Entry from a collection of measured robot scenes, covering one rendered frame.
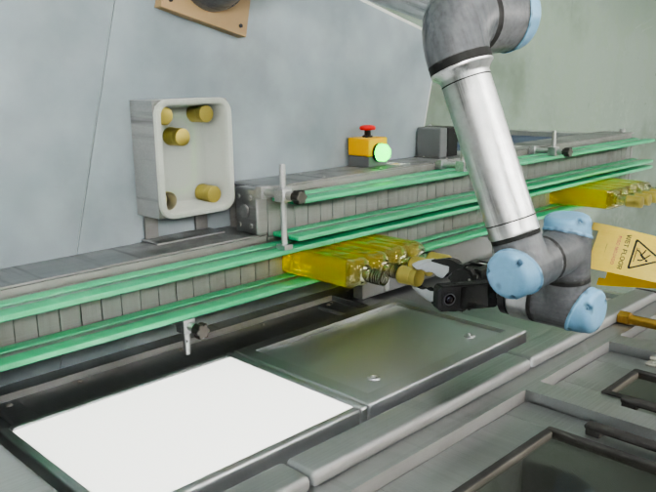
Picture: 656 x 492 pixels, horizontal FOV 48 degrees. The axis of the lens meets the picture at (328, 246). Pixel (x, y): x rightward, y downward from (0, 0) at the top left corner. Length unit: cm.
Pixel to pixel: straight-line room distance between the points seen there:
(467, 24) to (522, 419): 62
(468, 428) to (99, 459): 54
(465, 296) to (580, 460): 33
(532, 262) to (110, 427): 66
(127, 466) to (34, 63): 71
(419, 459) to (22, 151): 83
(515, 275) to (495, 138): 20
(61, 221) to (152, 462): 55
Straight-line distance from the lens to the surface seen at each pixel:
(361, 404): 117
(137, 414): 119
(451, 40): 112
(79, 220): 144
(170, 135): 147
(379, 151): 181
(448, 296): 129
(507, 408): 129
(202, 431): 111
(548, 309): 126
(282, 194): 143
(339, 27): 184
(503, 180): 111
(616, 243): 480
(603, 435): 124
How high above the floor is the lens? 203
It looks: 44 degrees down
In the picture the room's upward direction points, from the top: 102 degrees clockwise
